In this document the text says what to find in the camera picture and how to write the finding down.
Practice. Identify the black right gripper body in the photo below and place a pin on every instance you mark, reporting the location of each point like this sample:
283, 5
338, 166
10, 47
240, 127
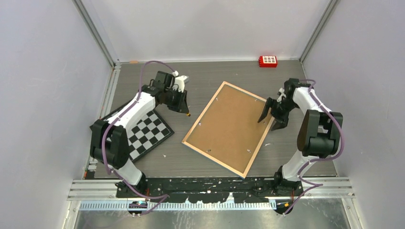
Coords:
282, 109

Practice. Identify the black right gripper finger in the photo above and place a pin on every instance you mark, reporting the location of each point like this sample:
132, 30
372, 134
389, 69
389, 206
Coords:
279, 124
268, 105

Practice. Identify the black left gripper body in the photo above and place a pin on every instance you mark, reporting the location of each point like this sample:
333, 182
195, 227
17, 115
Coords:
172, 99

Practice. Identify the blue picture frame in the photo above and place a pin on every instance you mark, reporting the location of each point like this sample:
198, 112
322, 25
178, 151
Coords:
227, 131

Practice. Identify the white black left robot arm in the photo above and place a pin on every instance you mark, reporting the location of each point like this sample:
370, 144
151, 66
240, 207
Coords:
146, 99

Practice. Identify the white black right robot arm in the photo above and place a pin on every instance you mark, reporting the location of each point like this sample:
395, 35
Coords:
319, 136

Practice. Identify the black white chessboard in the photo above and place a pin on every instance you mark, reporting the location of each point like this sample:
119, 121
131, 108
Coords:
143, 137

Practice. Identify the red toy brick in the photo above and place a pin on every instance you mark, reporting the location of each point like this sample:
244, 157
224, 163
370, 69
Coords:
267, 61

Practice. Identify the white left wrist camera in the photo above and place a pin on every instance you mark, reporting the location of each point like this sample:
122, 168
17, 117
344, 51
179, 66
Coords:
179, 82

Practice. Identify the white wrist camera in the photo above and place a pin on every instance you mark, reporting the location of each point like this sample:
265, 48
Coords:
281, 95
179, 82

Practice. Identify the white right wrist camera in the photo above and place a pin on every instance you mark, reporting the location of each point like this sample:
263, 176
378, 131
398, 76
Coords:
281, 95

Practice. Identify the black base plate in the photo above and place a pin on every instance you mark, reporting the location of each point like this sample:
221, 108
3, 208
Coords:
216, 189

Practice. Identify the aluminium front rail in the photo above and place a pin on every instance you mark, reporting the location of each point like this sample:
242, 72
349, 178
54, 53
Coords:
112, 194

